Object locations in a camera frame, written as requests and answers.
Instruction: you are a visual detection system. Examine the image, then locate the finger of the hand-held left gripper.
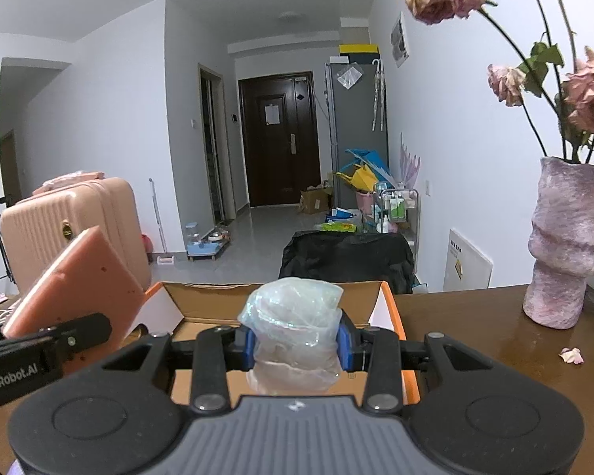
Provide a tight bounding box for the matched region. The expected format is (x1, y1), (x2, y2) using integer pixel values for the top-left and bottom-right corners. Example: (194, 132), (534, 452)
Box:
(40, 313), (112, 358)

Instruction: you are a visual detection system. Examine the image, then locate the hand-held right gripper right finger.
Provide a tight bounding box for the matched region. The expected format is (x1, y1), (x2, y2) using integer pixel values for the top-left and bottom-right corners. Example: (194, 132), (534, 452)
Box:
(337, 309), (496, 414)

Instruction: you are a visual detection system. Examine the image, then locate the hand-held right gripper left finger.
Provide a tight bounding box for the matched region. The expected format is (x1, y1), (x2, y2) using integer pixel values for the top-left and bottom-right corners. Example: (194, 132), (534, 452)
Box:
(101, 324), (255, 415)

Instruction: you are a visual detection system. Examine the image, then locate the pink sponge block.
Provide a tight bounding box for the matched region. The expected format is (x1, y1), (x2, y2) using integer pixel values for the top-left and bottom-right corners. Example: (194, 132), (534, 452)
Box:
(2, 226), (147, 377)

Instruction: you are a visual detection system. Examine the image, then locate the clear plastic bag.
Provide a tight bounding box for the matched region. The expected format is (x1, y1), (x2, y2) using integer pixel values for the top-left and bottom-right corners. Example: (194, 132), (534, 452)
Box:
(238, 277), (345, 397)

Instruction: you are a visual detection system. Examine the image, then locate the orange cardboard box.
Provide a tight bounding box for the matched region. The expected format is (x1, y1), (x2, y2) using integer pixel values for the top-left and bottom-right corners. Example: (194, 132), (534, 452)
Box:
(121, 281), (421, 407)

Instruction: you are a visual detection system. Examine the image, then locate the black cloth cover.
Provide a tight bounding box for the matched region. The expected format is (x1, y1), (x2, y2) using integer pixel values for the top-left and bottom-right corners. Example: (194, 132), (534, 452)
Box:
(278, 230), (417, 295)

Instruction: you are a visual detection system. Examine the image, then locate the white floor mop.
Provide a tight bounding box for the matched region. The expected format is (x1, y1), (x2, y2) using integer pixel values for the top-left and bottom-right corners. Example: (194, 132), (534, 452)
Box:
(148, 178), (175, 265)

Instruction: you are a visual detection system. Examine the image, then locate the pink ribbed suitcase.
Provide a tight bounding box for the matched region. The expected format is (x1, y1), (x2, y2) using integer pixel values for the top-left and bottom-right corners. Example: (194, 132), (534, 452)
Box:
(0, 177), (152, 298)

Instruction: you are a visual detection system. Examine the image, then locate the pet water feeder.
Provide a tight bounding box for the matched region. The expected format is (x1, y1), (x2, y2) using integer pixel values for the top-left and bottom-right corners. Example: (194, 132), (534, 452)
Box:
(185, 222), (231, 258)

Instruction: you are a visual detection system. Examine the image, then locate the white flat board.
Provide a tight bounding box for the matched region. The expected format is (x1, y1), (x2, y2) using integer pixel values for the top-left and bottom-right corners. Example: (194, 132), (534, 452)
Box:
(443, 228), (493, 293)

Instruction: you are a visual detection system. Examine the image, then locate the pink folded cloth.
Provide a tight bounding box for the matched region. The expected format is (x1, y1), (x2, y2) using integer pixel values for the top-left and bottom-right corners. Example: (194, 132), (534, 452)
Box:
(32, 171), (105, 196)

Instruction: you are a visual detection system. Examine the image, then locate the rolling cart with bottles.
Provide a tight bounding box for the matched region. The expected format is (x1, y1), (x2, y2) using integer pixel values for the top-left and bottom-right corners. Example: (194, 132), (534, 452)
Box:
(373, 188), (421, 258)

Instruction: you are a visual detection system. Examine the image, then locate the brown cardboard box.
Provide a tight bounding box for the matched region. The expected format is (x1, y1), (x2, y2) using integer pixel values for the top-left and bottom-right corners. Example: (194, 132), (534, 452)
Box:
(299, 185), (333, 215)

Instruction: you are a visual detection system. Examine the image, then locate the yellow plastic item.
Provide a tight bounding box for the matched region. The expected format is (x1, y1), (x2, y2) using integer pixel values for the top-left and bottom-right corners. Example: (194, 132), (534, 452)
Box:
(337, 163), (377, 193)

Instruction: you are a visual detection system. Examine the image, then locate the dark brown entrance door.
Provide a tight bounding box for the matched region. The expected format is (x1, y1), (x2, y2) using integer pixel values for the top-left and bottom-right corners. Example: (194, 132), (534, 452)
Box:
(238, 73), (322, 209)

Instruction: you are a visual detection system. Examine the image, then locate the grey refrigerator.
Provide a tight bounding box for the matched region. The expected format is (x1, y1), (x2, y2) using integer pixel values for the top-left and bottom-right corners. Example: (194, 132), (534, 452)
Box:
(325, 62), (389, 209)

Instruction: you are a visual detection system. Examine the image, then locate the pink textured vase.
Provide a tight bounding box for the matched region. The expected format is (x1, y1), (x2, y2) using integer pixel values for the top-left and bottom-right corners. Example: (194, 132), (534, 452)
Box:
(523, 156), (594, 330)

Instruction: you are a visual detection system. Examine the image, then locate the white folded umbrella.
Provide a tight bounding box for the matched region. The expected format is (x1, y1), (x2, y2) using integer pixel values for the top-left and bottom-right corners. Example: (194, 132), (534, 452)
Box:
(370, 58), (386, 132)

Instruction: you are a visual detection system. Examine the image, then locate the clear bag on refrigerator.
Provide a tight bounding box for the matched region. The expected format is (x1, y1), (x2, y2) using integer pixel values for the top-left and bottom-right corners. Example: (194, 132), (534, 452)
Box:
(335, 65), (363, 91)

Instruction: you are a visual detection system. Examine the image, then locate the yellow and black box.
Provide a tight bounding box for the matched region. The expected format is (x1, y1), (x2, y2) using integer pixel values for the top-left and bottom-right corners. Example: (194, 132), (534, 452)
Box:
(339, 44), (379, 63)

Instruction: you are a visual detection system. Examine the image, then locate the dark side door frame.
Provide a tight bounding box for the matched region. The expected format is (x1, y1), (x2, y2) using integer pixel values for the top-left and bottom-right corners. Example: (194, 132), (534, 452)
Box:
(199, 63), (226, 226)

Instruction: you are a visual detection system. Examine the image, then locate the white wall panel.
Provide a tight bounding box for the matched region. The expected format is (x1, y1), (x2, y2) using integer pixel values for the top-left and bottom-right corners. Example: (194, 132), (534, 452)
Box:
(391, 12), (409, 68)

